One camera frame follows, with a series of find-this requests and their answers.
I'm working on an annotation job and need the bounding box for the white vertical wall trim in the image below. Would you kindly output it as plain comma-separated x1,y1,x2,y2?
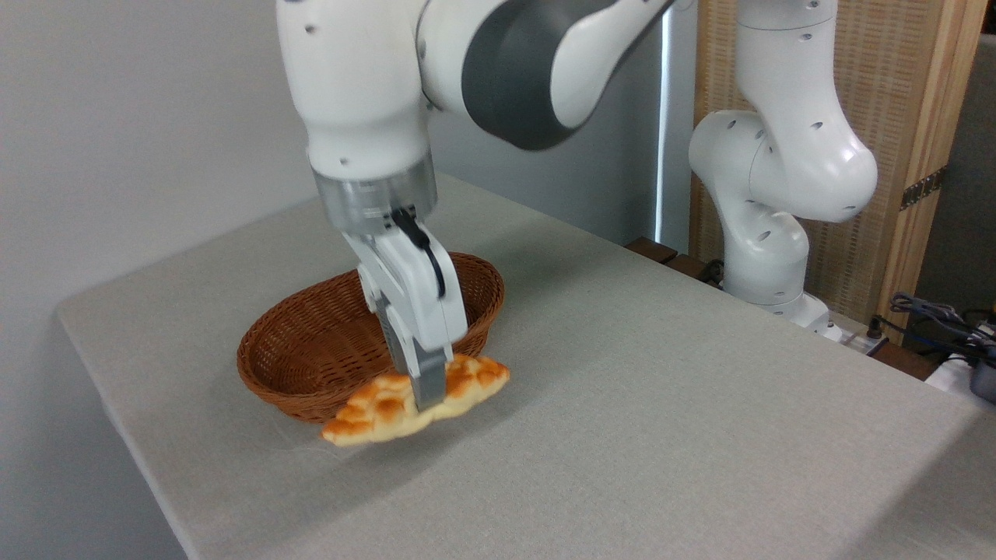
655,16,671,244

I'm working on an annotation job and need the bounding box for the metal screen hinge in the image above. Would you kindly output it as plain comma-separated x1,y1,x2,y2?
900,165,949,212

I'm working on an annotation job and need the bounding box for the grey cable bundle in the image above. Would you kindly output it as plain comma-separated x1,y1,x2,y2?
889,292,996,368

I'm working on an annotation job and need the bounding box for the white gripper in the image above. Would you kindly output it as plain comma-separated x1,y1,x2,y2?
342,224,470,414

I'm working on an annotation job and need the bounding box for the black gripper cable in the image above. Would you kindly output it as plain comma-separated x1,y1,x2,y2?
391,205,447,301

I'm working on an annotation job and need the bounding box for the brown wicker oval basket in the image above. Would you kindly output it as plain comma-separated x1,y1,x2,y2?
237,250,506,425

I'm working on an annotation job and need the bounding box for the long braided bread loaf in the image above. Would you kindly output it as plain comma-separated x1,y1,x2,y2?
320,353,512,448

